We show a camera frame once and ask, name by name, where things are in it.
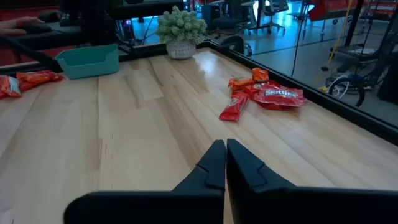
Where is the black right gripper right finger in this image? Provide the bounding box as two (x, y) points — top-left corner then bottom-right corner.
(226, 138), (398, 224)

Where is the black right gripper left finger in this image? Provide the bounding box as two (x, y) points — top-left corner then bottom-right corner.
(63, 139), (227, 224)

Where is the red Skittles bag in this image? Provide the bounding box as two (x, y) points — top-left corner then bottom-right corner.
(259, 102), (290, 111)
(250, 83), (308, 108)

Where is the red KitKat bar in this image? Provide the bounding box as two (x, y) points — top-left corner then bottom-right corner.
(242, 81), (271, 96)
(218, 91), (251, 122)

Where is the teal green plastic bin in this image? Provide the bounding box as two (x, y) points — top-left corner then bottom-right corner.
(55, 44), (120, 80)

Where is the black wheel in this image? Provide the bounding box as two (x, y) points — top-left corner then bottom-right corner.
(326, 76), (367, 108)

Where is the black equipment stand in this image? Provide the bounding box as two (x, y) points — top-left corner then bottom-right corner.
(334, 0), (398, 105)

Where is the green plant in white pot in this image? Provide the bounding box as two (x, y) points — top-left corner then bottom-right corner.
(155, 5), (208, 60)

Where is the black office chair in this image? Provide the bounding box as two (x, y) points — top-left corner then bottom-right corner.
(201, 0), (251, 35)

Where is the grey office chair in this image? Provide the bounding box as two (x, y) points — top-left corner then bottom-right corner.
(248, 0), (290, 35)

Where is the red cart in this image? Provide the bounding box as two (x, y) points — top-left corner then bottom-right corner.
(307, 0), (398, 22)

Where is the black desk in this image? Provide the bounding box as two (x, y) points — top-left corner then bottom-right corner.
(0, 18), (83, 50)

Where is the black computer mouse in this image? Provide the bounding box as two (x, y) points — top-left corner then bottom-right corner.
(21, 24), (53, 35)

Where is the person's hand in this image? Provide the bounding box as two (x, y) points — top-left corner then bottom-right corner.
(0, 16), (45, 35)

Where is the long black cable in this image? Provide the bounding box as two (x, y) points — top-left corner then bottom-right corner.
(290, 0), (308, 78)

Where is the yellow power cable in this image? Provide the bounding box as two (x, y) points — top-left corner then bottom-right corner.
(328, 0), (355, 63)

